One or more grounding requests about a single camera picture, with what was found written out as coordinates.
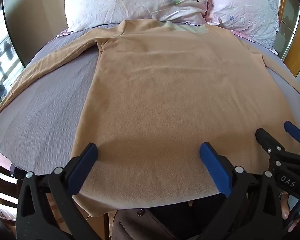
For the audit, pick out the person's brown jacket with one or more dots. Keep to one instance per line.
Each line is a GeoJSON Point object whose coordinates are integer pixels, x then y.
{"type": "Point", "coordinates": [135, 226]}

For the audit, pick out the tan long-sleeved shirt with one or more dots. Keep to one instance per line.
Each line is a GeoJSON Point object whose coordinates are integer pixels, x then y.
{"type": "Point", "coordinates": [165, 92]}

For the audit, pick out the pink bed sheet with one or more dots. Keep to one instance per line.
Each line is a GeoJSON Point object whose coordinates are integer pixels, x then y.
{"type": "Point", "coordinates": [63, 33]}

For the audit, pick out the dark wooden bed frame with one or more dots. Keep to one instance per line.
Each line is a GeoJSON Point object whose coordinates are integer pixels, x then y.
{"type": "Point", "coordinates": [0, 172]}

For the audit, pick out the window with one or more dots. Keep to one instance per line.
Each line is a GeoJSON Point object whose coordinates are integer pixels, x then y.
{"type": "Point", "coordinates": [5, 62]}

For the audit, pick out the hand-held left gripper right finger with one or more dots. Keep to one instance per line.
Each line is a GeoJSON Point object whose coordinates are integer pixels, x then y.
{"type": "Point", "coordinates": [215, 170]}

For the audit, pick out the pink floral pillow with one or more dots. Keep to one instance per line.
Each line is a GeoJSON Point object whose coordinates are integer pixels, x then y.
{"type": "Point", "coordinates": [245, 7]}

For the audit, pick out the white floral pillow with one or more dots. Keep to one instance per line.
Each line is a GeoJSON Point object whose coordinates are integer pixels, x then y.
{"type": "Point", "coordinates": [130, 2]}

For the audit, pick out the person's right hand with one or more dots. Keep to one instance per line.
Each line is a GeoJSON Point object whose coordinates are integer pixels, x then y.
{"type": "Point", "coordinates": [285, 208]}

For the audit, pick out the grey textured bedspread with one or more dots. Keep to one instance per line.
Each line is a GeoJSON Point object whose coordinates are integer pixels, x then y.
{"type": "Point", "coordinates": [45, 120]}

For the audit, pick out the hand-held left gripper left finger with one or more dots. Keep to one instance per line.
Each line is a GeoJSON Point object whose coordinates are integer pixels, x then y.
{"type": "Point", "coordinates": [83, 170]}

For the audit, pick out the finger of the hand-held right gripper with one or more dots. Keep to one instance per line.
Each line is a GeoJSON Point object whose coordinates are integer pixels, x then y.
{"type": "Point", "coordinates": [266, 140]}
{"type": "Point", "coordinates": [293, 130]}

